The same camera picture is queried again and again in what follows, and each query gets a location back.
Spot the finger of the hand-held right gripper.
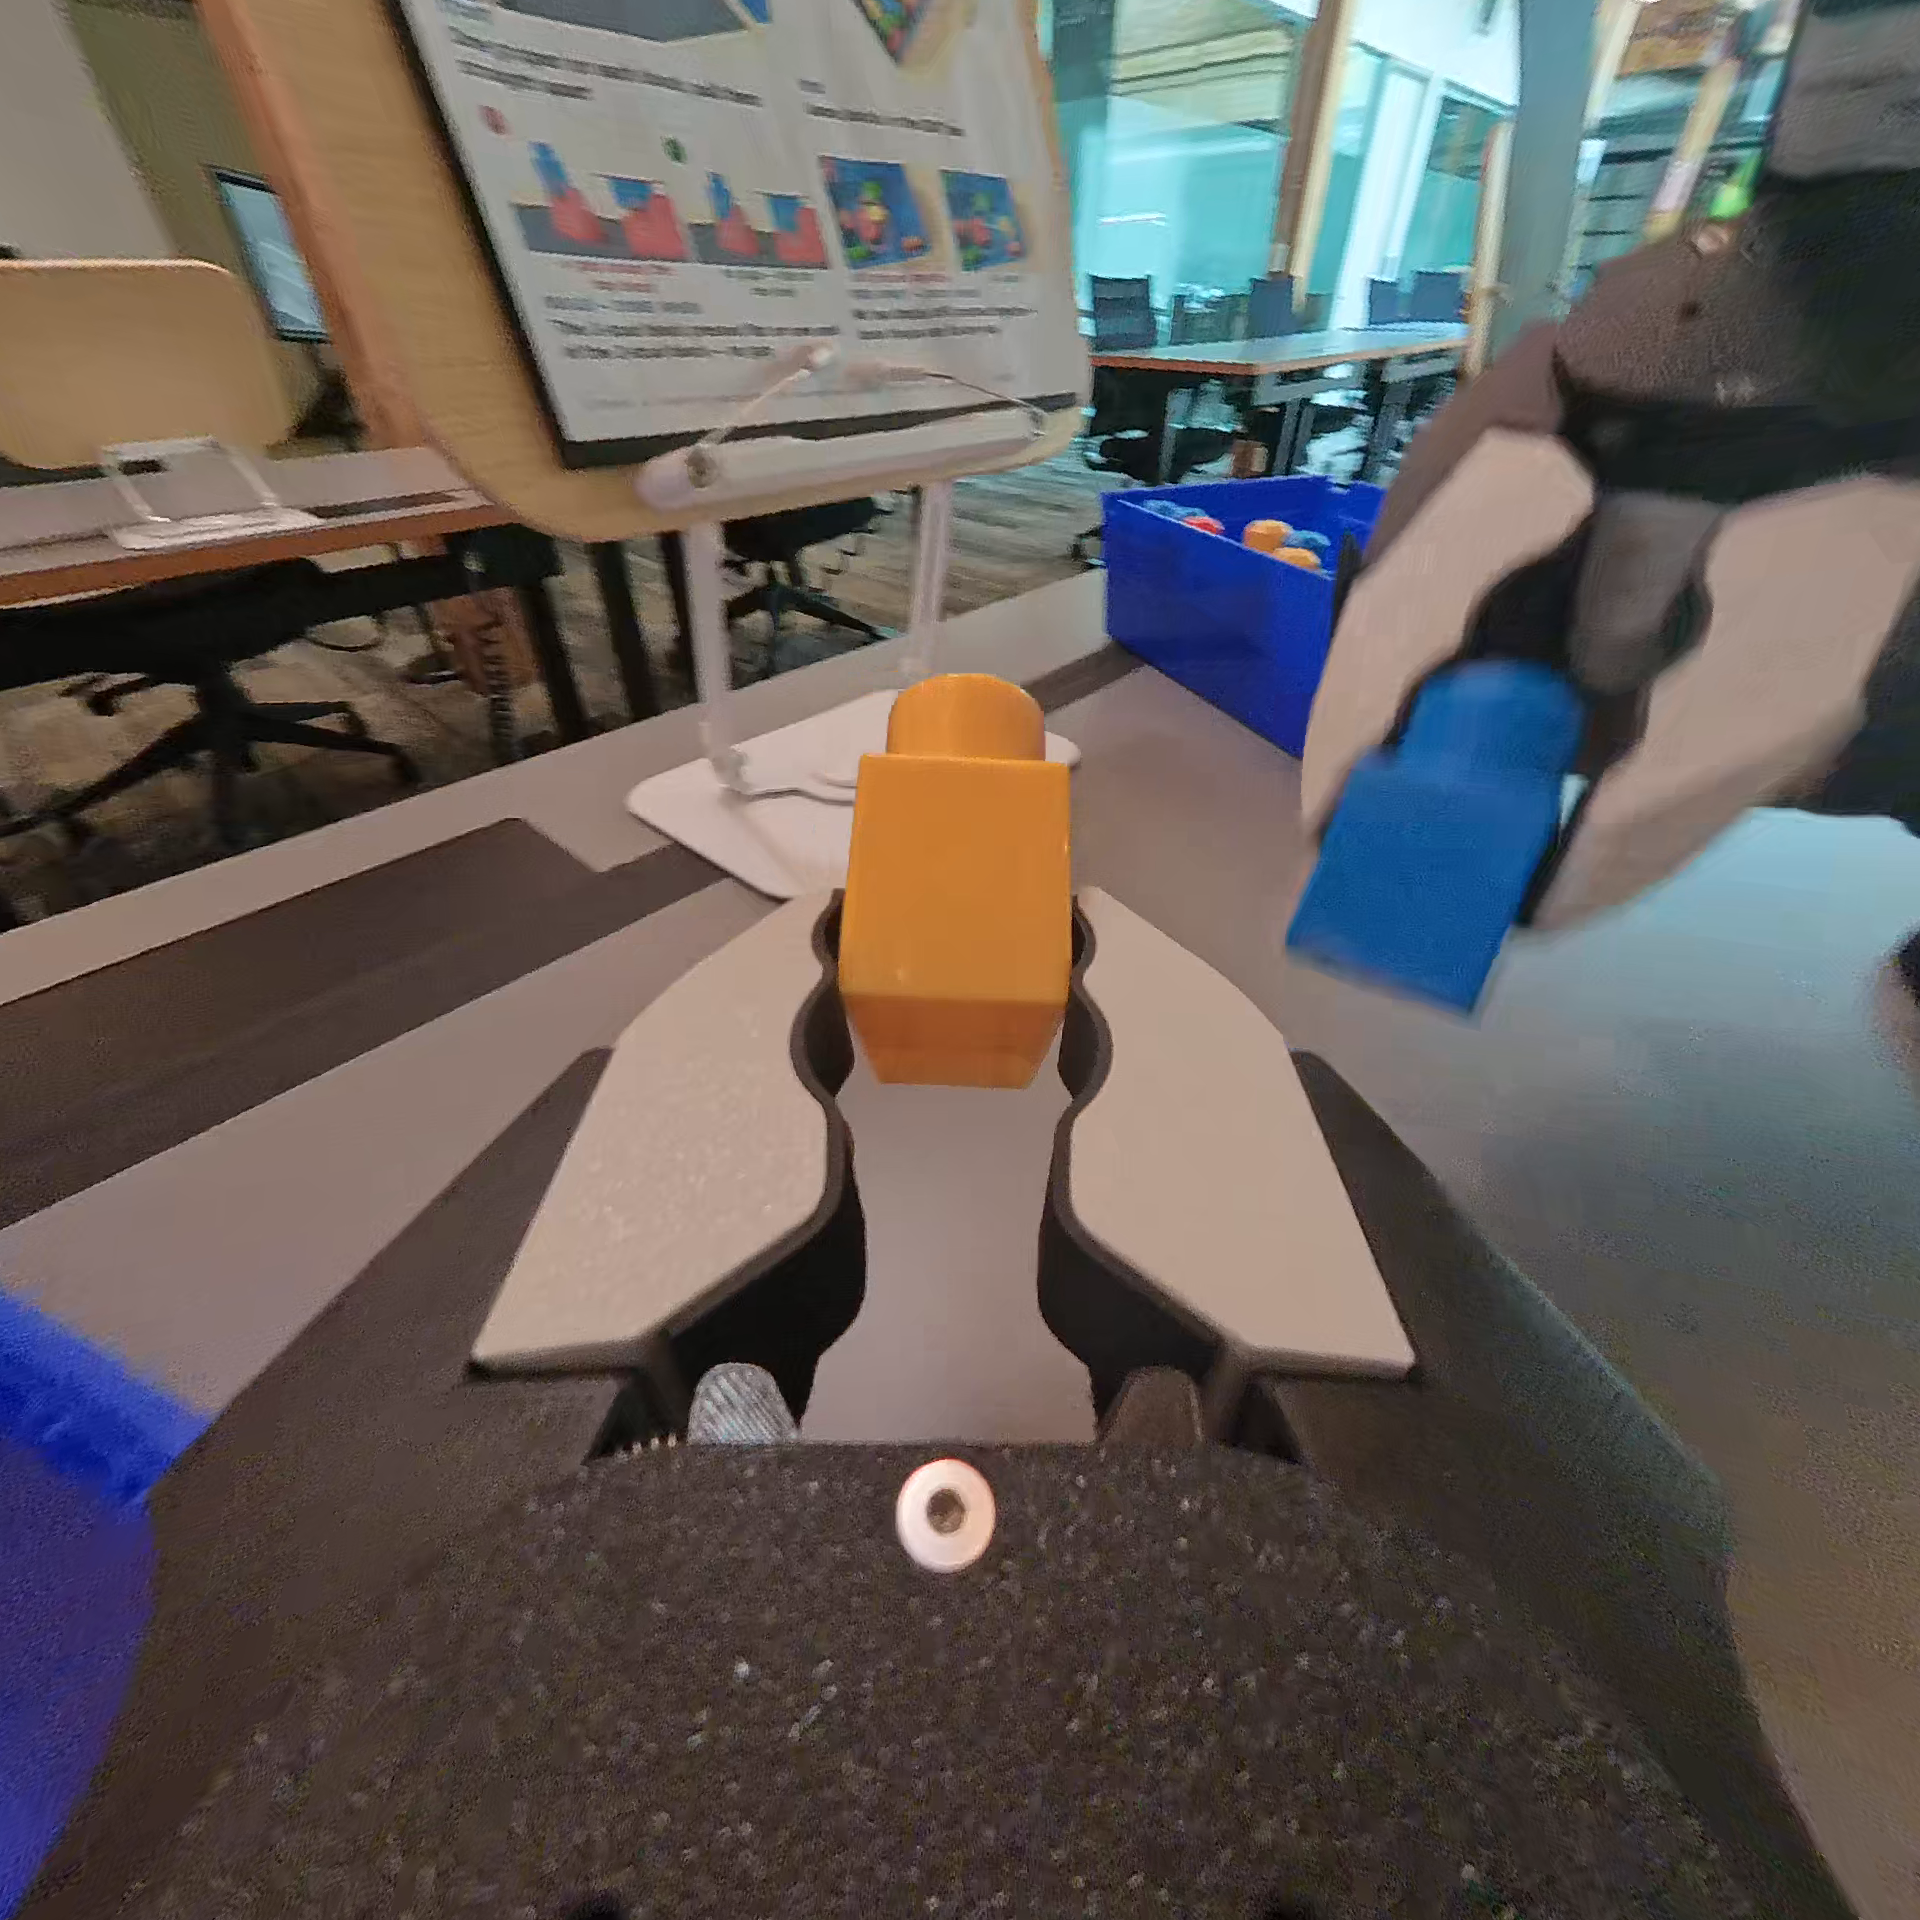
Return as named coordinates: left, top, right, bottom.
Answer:
left=1528, top=479, right=1920, bottom=931
left=1298, top=431, right=1597, bottom=846

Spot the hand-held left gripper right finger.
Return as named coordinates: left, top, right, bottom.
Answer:
left=1037, top=883, right=1420, bottom=1411

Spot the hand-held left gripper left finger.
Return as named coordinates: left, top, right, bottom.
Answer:
left=469, top=886, right=874, bottom=1425

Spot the heap of joined block pairs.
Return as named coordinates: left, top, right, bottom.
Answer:
left=1143, top=503, right=1340, bottom=575

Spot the blue plastic bin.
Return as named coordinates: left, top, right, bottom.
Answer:
left=0, top=1289, right=213, bottom=1877
left=1103, top=477, right=1391, bottom=759

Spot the blue single-stud block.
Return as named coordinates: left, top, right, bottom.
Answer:
left=1287, top=656, right=1594, bottom=1017

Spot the yellow two-stud block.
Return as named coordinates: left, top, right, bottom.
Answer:
left=836, top=671, right=1076, bottom=1088

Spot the person's right forearm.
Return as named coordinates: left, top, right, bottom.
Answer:
left=1792, top=659, right=1920, bottom=841

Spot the wood-edged office table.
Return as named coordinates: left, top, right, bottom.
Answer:
left=1089, top=321, right=1472, bottom=481
left=0, top=448, right=663, bottom=752

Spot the printed instruction sheet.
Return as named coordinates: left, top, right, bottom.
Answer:
left=397, top=0, right=1089, bottom=466

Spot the small pale board stand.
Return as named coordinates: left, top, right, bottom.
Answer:
left=96, top=434, right=320, bottom=547

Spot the small pale wooden board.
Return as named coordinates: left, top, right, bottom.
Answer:
left=0, top=258, right=295, bottom=470

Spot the dark framed screen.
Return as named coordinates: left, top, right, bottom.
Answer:
left=209, top=161, right=332, bottom=347

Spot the black coiled cable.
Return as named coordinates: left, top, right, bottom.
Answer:
left=472, top=591, right=528, bottom=759

